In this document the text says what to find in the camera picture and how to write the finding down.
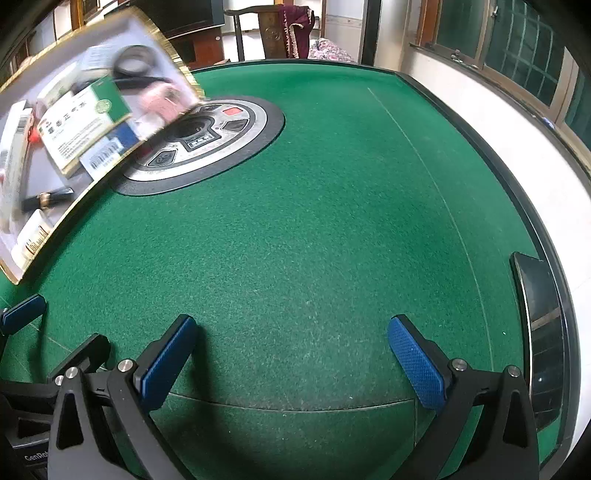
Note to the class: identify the maroon cloth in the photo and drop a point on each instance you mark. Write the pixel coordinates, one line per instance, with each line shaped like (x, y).
(298, 18)

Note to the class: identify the beige cardboard box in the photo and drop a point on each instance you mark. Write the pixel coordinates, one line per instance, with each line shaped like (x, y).
(78, 129)

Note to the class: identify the green glass window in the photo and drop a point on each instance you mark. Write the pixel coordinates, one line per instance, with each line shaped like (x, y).
(508, 46)

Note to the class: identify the wooden television cabinet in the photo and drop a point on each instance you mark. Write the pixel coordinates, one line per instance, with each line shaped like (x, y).
(203, 48)

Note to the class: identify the round table control panel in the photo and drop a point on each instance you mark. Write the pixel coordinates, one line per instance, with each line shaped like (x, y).
(240, 134)

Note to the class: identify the floral blanket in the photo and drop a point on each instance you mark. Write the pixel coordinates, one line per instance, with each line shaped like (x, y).
(330, 50)

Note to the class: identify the gold rimmed tray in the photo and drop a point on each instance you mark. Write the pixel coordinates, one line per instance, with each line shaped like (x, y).
(44, 177)

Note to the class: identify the black smartphone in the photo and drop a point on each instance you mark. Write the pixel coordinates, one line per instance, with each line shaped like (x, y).
(545, 346)

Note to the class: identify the wooden chair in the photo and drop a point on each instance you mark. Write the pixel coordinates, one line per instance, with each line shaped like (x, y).
(272, 32)

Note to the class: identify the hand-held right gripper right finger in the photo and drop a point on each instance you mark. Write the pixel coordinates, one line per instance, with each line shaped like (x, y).
(415, 364)

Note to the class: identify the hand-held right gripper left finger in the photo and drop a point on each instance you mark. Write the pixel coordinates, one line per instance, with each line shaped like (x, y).
(168, 364)

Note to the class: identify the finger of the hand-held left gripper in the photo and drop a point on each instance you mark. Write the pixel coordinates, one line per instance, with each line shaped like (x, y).
(23, 313)
(83, 350)

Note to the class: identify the small white bottle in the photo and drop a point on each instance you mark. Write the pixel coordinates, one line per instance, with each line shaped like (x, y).
(34, 235)

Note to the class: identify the black lipstick tube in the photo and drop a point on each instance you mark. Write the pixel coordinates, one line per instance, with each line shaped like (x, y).
(46, 199)

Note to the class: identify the black television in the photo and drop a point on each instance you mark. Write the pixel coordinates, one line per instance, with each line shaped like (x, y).
(194, 16)

